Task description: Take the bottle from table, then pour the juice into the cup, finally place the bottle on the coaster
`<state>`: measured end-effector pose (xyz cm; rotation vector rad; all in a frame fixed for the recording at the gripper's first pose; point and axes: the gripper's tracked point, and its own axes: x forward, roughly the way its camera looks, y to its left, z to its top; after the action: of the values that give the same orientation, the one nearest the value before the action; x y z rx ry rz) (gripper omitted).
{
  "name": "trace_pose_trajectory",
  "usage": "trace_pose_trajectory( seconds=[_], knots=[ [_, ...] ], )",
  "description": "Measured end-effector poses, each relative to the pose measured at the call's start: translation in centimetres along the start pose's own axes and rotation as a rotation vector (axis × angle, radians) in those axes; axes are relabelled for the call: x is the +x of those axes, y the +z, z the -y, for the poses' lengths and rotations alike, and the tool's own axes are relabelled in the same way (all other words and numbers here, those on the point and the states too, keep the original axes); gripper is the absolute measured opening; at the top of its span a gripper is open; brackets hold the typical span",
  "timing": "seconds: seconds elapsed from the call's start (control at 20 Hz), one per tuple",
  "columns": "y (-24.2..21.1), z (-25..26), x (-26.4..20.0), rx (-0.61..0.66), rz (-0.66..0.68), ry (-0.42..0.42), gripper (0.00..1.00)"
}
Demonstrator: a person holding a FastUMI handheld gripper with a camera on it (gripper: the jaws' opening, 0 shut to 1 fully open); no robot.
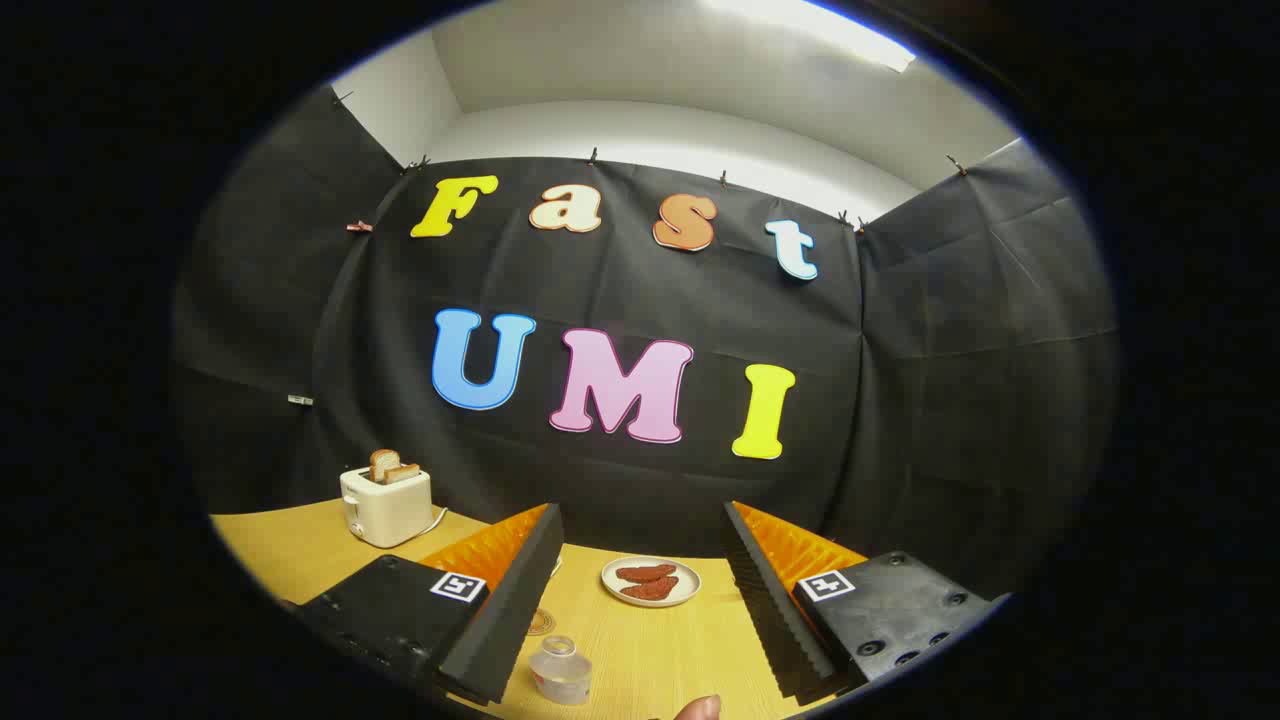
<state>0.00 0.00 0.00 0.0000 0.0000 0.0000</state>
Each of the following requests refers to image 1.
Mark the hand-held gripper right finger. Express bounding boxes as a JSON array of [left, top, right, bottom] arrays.
[[722, 500, 1001, 703]]

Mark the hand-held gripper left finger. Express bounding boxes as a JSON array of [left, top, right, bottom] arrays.
[[285, 503, 565, 707]]

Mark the clear juice bottle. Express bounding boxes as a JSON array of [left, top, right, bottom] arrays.
[[529, 634, 593, 707]]

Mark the round white plate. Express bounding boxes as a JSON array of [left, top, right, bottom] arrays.
[[601, 556, 702, 609]]

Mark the wooden table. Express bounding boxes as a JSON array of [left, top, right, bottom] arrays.
[[210, 497, 851, 720]]

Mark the cream toaster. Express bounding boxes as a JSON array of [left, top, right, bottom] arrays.
[[339, 465, 435, 549]]

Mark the black backdrop cloth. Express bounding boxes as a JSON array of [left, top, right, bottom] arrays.
[[170, 85, 1119, 601]]

